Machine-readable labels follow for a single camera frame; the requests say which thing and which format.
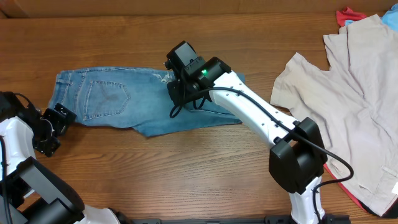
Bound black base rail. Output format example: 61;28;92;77
131;215;351;224

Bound beige shirt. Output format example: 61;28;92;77
271;15;397;217

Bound light blue cloth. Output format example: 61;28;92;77
381;11;398;32

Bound blue denim jeans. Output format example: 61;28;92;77
49;67;240;137

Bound red cloth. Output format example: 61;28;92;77
335;7;367;27

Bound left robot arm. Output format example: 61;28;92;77
1;91;132;224

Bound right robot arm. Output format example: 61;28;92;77
165;41;327;223

